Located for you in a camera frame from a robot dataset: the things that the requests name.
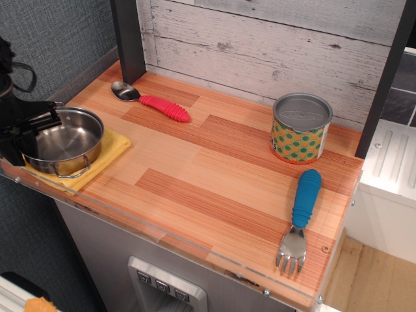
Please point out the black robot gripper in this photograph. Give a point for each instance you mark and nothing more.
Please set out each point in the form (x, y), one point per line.
(24, 119)

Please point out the small stainless steel pot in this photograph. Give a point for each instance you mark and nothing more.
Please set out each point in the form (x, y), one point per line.
(67, 150)

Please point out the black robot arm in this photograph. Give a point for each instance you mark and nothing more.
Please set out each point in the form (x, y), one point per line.
(7, 66)

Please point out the folded yellow cloth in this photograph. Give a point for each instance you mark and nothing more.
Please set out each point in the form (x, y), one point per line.
(113, 145)

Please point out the grey toy cabinet front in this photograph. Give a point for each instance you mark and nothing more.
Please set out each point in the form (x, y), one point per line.
(106, 250)

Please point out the orange object bottom left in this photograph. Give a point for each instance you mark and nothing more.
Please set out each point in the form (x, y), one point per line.
(39, 305)

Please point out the clear acrylic edge guard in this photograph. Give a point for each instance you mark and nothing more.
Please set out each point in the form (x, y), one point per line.
(227, 236)

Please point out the silver dispenser button panel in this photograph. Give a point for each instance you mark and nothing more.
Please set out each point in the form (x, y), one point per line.
(159, 290)

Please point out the green orange patterned can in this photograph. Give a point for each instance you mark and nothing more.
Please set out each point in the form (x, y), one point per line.
(299, 127)

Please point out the spoon with red handle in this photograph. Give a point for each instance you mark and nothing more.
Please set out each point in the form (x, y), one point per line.
(126, 92)

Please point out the dark grey left post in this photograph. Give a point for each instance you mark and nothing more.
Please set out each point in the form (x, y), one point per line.
(129, 39)

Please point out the dark grey post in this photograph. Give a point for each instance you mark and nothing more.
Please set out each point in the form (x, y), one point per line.
(397, 49)
(129, 39)

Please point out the fork with blue handle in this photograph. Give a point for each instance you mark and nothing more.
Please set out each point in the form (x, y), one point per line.
(292, 250)

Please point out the dark grey right post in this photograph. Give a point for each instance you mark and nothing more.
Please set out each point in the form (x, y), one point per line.
(397, 49)

